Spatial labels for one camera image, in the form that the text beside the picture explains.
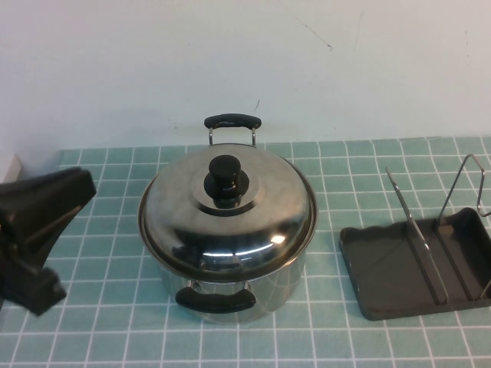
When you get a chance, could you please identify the black tray wire lid rack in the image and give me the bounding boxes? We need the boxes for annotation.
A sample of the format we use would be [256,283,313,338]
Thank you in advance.
[340,154,491,322]

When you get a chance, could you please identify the white panel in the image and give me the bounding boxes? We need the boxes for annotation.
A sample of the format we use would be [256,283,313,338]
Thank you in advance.
[0,153,24,186]

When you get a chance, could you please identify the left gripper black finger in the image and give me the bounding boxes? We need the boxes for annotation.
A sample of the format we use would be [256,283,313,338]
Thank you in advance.
[0,238,67,316]
[0,168,97,241]

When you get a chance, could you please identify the stainless steel lid black knob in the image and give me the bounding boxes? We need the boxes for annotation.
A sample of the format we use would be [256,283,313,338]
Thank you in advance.
[140,143,319,274]

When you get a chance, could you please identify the stainless steel pot black handles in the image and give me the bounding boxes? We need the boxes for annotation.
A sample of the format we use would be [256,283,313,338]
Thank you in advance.
[138,113,320,325]

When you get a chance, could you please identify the teal grid tablecloth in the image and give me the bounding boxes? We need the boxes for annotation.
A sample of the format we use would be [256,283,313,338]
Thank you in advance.
[0,137,491,368]

